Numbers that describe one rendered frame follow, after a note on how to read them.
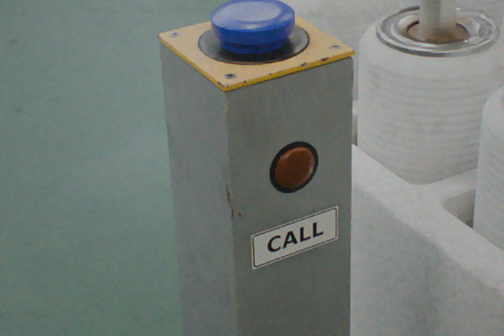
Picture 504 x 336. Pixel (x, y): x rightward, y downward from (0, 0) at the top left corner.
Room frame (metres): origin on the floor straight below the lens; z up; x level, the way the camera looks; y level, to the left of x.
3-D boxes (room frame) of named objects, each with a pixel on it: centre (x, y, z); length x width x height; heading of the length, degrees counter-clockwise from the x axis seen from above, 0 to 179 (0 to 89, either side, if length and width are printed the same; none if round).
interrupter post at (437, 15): (0.62, -0.12, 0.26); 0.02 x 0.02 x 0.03
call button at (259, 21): (0.47, 0.00, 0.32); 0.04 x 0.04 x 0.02
